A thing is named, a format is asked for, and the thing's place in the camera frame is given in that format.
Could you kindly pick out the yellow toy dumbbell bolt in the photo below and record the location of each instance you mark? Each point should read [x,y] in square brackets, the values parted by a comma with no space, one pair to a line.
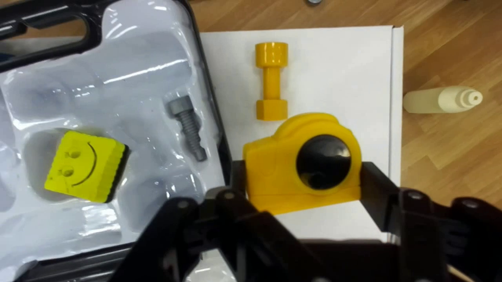
[271,59]

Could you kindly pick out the yellow smiley sponge block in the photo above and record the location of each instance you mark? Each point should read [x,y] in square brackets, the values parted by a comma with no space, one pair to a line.
[85,167]

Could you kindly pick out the grey tool case tray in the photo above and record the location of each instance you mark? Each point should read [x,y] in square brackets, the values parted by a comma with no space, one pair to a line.
[115,82]

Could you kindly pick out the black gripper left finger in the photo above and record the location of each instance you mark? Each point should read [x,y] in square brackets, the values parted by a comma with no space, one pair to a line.
[239,178]

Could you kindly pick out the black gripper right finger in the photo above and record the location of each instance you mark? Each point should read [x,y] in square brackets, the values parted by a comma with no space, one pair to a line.
[380,198]

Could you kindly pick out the white cardboard box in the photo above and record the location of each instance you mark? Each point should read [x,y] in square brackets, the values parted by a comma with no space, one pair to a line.
[342,89]

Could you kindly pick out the yellow toy tape measure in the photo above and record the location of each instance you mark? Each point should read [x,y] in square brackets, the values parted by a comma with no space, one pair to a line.
[309,162]

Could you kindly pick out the small grey metal nut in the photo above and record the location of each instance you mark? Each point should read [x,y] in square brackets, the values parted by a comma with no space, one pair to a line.
[314,3]

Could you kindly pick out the grey plastic toy screw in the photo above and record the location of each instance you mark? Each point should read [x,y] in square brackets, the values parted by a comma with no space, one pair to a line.
[184,112]

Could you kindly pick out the cream plastic toy peg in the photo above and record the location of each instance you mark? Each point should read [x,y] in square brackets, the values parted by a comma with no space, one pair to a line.
[436,101]

